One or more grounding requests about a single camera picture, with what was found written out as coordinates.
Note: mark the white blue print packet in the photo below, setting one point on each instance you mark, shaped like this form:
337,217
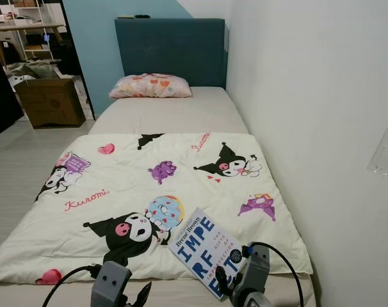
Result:
203,249

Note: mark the white remote control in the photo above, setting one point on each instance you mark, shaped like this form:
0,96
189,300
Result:
125,16

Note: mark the clear wall holder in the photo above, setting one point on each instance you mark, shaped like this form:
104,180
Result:
385,150

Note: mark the teal upholstered headboard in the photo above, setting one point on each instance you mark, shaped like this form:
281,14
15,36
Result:
168,51

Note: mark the white shelf rack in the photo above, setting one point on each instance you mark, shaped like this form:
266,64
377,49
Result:
27,38

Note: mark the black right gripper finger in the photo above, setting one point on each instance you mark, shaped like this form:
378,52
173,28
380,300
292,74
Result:
225,281

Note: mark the black door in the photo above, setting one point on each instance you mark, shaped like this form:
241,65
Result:
3,102

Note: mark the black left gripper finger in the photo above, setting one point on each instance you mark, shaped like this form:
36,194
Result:
144,295

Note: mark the brown cardboard box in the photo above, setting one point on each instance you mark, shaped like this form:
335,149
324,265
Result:
50,102

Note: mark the small black object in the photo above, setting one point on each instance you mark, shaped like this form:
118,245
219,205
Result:
142,16

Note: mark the grey cloth bag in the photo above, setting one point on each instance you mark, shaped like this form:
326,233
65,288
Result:
34,69

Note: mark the pink patterned pillow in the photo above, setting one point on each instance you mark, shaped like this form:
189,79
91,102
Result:
149,86

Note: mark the black door frame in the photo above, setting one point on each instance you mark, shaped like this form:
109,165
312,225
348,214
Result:
77,64

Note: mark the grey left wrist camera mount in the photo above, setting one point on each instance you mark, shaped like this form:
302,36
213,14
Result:
111,284

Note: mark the light wood table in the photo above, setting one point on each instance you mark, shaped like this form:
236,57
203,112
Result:
27,27

